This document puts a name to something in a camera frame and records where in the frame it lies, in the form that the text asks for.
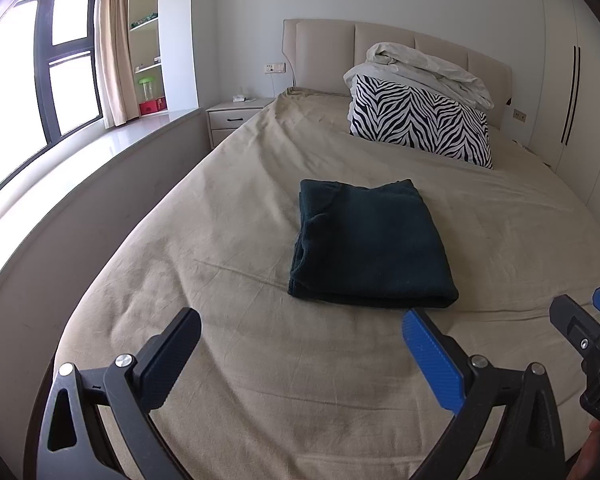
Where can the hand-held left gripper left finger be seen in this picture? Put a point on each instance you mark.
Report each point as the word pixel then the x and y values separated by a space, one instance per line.
pixel 172 360

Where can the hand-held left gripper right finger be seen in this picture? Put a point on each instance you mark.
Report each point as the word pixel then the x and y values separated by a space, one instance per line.
pixel 432 355

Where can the dark green knit sweater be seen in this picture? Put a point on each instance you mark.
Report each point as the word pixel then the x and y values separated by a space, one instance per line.
pixel 375 245

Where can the person's right hand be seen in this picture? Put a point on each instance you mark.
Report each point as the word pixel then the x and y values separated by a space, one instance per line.
pixel 582 455

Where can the bed with beige sheet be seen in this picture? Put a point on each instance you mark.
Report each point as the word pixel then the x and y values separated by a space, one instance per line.
pixel 260 360

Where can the white window ledge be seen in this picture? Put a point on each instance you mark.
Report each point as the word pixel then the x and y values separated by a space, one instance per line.
pixel 80 195

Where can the white wardrobe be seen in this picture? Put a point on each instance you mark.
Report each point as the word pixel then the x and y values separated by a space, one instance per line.
pixel 592 110

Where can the zebra print pillow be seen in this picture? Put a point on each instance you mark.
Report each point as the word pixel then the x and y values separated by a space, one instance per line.
pixel 420 117

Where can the white nightstand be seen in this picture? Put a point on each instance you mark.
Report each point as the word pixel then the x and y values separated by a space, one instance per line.
pixel 232 120

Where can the red box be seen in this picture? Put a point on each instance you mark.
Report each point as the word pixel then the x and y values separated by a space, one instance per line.
pixel 150 107

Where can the green lid clear jar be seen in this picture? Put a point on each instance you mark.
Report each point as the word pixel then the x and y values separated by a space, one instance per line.
pixel 147 90

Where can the white crumpled duvet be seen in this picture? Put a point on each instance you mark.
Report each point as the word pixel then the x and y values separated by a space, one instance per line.
pixel 420 67

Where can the beige curtain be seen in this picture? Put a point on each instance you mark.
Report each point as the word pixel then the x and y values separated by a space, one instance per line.
pixel 115 45

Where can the beige padded headboard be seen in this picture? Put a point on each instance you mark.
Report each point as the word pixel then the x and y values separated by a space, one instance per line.
pixel 320 55

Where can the beige wall socket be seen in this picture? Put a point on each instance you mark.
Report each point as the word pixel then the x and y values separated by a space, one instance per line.
pixel 519 115
pixel 274 67

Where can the black frame window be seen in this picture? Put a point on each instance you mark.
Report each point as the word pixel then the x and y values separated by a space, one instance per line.
pixel 45 70

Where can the white wall shelf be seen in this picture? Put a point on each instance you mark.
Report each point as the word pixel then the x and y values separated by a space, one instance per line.
pixel 145 35

